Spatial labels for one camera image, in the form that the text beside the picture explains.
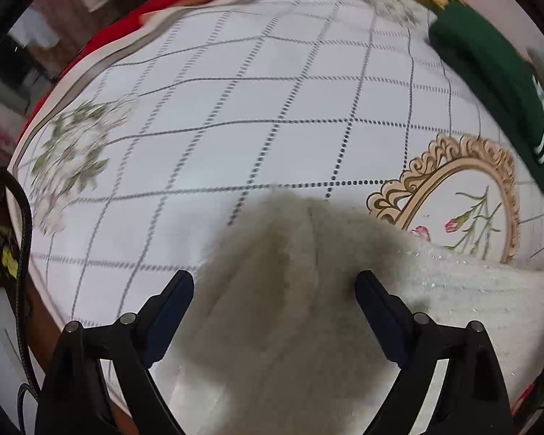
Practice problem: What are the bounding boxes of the white knitted jacket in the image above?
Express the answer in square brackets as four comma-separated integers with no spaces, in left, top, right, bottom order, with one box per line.
[170,188,544,435]

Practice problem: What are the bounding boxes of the red floral blanket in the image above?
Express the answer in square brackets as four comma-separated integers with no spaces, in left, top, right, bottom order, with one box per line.
[16,0,544,420]

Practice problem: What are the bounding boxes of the white grid printed cloth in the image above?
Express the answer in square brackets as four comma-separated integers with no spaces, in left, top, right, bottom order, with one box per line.
[7,0,544,418]

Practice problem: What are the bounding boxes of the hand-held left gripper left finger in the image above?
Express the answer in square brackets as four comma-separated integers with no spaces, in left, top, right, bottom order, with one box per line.
[35,269,195,435]

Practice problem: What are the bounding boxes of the black cable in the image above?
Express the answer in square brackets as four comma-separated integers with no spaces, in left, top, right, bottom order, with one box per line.
[4,167,44,435]

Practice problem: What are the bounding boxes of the green pants with white stripes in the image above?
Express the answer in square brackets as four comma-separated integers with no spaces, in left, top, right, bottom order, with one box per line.
[428,2,544,198]

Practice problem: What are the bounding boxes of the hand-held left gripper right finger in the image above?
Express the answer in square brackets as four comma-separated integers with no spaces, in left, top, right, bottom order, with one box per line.
[354,269,516,435]

